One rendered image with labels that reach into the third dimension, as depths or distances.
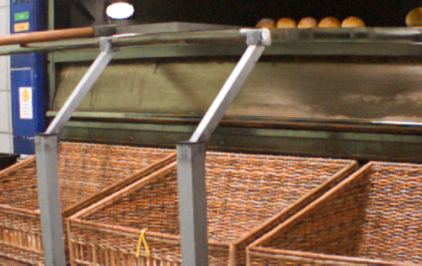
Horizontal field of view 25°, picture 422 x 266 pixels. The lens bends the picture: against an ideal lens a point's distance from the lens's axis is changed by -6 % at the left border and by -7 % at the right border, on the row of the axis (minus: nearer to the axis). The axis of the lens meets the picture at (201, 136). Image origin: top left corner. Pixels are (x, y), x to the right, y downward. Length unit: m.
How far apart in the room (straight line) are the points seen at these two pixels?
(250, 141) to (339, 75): 0.34
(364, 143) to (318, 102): 0.17
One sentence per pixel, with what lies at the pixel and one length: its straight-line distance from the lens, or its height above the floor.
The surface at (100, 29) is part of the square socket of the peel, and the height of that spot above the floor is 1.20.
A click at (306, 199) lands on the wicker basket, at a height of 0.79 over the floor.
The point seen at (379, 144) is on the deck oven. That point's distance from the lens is 2.41.
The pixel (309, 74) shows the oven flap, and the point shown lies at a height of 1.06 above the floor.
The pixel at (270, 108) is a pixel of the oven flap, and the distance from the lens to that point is 2.59.
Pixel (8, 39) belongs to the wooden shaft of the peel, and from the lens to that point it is 2.75.
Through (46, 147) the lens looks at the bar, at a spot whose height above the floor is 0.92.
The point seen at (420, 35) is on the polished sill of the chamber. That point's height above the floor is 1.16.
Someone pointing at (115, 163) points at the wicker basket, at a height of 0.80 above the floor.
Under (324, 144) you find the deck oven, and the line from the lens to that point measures 2.52.
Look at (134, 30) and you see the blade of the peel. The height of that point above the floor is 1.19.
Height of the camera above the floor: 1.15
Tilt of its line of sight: 5 degrees down
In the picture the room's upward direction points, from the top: 2 degrees counter-clockwise
